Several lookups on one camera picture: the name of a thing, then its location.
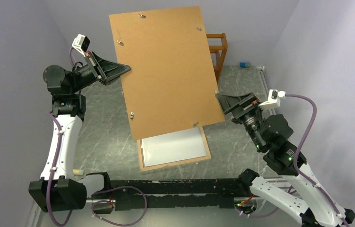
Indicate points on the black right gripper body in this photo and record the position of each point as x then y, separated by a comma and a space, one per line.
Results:
248, 116

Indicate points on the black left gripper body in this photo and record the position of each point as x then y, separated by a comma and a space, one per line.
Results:
90, 73

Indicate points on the brown backing board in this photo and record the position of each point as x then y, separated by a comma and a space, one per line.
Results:
171, 85

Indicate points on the wooden picture frame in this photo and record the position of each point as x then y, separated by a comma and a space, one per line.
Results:
174, 163

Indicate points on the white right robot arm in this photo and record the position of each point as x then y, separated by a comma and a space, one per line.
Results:
310, 205

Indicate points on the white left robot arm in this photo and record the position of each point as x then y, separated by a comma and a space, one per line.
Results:
56, 189

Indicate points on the blue capped bottle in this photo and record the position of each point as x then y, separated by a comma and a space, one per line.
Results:
245, 65

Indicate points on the orange wooden shelf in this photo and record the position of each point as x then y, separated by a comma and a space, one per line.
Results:
218, 46

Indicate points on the yellow glue stick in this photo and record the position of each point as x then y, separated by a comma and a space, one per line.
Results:
78, 172

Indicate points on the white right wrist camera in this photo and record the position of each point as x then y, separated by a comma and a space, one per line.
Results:
273, 100

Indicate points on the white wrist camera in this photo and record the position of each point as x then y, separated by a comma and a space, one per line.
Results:
273, 100
81, 44

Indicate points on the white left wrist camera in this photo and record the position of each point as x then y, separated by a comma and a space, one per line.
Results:
81, 44

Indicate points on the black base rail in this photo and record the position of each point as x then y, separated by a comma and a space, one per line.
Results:
223, 193

